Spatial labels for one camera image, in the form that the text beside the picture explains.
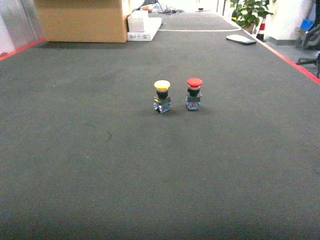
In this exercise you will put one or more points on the flat white box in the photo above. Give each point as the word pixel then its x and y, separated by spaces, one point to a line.
pixel 152 26

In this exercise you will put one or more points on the large cardboard box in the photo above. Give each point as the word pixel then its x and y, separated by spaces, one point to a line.
pixel 84 21

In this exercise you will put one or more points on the black office chair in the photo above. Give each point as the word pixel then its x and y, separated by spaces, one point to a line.
pixel 311 42

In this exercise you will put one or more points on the green potted plant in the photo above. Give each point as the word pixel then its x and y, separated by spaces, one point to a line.
pixel 248 13

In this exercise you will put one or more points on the red white traffic cone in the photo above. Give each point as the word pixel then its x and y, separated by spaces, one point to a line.
pixel 261 31

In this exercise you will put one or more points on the small white box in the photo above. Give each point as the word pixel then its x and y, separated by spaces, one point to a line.
pixel 137 21

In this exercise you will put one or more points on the yellow mushroom push button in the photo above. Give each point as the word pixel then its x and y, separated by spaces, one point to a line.
pixel 162 102

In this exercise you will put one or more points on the red mushroom push button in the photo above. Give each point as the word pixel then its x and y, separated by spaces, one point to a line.
pixel 193 99

